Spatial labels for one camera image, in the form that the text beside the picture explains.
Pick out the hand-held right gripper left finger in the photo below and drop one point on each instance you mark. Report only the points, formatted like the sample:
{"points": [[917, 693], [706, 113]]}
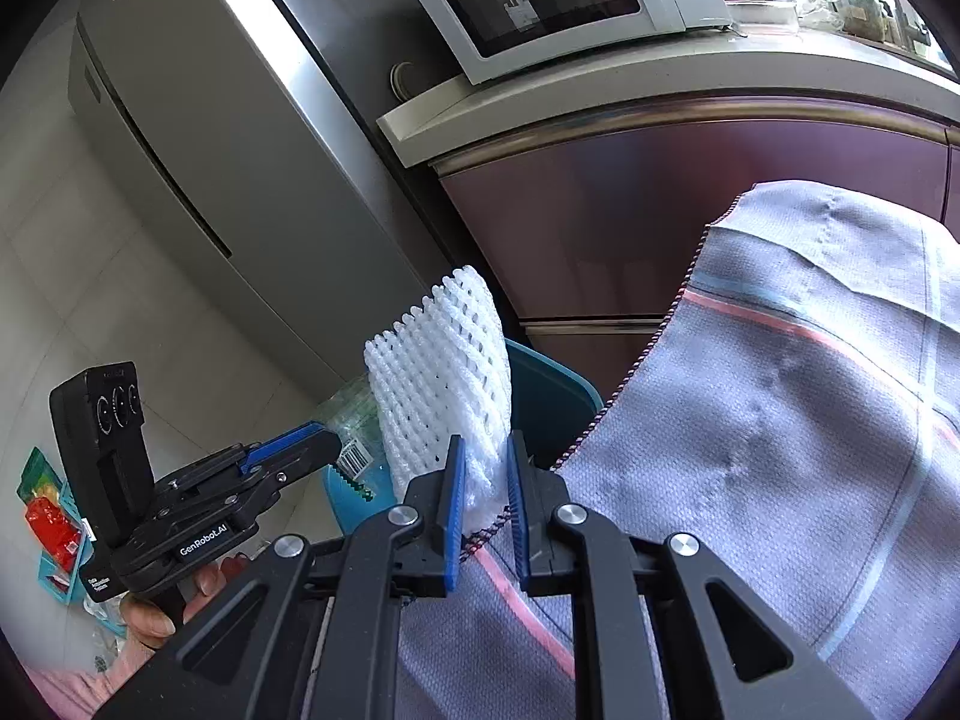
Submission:
{"points": [[453, 517]]}

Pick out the crumpled clear plastic bag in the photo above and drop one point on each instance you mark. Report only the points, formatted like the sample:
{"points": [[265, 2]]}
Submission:
{"points": [[821, 4]]}

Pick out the teal snack packet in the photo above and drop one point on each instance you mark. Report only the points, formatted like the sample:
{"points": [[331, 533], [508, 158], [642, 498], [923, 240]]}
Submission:
{"points": [[82, 589]]}

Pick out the glass storage jar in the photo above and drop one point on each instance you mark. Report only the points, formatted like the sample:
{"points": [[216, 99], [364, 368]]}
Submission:
{"points": [[870, 11]]}

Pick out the white tray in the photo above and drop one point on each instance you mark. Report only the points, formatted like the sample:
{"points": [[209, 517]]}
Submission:
{"points": [[761, 13]]}

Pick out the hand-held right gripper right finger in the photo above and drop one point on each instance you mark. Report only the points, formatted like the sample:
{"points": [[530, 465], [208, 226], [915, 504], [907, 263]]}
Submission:
{"points": [[519, 517]]}

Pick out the white microwave oven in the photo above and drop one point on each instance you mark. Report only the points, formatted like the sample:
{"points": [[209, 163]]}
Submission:
{"points": [[540, 0]]}

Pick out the green snack packet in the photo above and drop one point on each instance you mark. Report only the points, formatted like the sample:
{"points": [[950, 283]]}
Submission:
{"points": [[39, 471]]}

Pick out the round white wall fitting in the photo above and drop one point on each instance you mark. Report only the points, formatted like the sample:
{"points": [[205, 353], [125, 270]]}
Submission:
{"points": [[401, 80]]}

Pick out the person's left hand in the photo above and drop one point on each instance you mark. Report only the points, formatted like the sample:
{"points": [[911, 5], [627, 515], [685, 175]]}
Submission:
{"points": [[150, 621]]}

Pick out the maroon kitchen cabinet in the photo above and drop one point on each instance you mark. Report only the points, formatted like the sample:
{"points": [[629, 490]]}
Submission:
{"points": [[600, 225]]}

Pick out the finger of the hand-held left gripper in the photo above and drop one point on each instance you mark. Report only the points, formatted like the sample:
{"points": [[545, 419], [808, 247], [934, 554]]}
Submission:
{"points": [[307, 461], [281, 446]]}

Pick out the clear plastic wrapper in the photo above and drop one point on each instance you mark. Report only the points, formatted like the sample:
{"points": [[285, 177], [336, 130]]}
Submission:
{"points": [[349, 420]]}

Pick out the person's left forearm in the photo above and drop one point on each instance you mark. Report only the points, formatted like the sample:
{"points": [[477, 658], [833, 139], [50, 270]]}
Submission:
{"points": [[67, 694]]}

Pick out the grey checked tablecloth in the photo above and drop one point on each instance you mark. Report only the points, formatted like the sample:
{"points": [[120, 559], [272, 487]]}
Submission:
{"points": [[750, 427]]}

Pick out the white foam fruit net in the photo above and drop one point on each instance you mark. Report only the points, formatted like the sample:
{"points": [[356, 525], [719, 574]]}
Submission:
{"points": [[442, 360]]}

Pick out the silver refrigerator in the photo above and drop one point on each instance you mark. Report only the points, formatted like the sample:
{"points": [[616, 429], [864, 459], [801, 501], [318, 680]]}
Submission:
{"points": [[225, 127]]}

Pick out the grey kitchen countertop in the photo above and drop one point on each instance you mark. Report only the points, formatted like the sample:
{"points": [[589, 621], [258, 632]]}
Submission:
{"points": [[675, 71]]}

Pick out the blue plastic bin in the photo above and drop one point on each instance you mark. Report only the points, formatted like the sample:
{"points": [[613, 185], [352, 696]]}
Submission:
{"points": [[551, 397]]}

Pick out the red snack packet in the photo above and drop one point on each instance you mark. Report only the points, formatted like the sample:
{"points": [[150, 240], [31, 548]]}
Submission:
{"points": [[54, 532]]}

